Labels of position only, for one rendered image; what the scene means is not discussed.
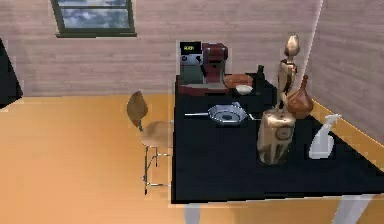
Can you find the white spray bottle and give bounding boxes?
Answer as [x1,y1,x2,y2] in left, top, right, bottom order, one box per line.
[308,113,343,160]

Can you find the grey frying pan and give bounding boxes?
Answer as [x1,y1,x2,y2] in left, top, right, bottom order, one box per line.
[184,103,254,128]

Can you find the brown wooden chair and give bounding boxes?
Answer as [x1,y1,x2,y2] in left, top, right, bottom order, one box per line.
[126,90,174,196]

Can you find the red coffee machine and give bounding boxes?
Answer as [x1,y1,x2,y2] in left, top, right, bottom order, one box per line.
[177,40,232,97]

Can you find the black table with white legs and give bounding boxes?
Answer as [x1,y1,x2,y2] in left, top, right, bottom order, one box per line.
[170,73,384,224]

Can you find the brown bread loaf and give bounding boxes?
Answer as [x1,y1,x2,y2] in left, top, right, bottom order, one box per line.
[223,73,255,89]

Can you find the small white bowl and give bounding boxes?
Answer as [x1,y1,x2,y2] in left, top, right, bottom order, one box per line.
[234,84,254,96]

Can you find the black pepper shaker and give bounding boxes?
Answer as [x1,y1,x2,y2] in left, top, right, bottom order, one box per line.
[255,64,266,96]

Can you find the tall wooden statue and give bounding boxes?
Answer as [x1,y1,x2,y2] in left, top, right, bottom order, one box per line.
[256,33,301,166]

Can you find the brown clay vase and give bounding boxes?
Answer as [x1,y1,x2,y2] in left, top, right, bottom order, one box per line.
[286,74,315,120]

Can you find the dark framed window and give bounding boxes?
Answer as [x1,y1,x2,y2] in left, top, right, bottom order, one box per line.
[50,0,138,38]

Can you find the black furniture piece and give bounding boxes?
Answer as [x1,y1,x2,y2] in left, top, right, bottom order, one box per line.
[0,37,24,110]

